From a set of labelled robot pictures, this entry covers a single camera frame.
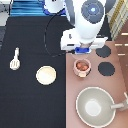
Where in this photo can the orange spotted toy food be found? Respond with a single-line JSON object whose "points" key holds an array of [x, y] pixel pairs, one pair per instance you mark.
{"points": [[82, 66]]}

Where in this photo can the black table mat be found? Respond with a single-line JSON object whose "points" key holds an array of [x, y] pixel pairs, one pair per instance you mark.
{"points": [[24, 102]]}

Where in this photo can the cream round plate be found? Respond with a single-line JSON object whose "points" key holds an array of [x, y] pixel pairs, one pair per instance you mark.
{"points": [[46, 75]]}

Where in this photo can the blue and white gripper body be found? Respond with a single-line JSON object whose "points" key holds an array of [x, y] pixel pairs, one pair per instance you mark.
{"points": [[80, 50]]}

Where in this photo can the cream slotted spatula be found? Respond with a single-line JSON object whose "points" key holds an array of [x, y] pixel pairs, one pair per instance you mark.
{"points": [[15, 63]]}

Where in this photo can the pink toy pot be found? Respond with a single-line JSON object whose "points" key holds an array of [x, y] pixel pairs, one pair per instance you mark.
{"points": [[79, 73]]}

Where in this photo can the black burner back right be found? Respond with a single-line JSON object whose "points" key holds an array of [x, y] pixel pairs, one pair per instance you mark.
{"points": [[103, 52]]}

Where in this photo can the large grey frying pan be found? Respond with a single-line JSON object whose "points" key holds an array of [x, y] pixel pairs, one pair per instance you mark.
{"points": [[96, 107]]}

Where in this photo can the black burner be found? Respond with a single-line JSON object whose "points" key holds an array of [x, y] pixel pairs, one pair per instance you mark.
{"points": [[103, 52], [106, 68]]}

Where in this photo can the black burner front right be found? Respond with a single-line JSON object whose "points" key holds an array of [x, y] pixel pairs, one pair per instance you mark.
{"points": [[106, 68]]}

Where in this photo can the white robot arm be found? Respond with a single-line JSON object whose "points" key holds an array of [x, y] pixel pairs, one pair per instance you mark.
{"points": [[86, 17]]}

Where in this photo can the pink toy stove top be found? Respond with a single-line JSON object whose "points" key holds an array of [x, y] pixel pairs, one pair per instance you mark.
{"points": [[114, 84]]}

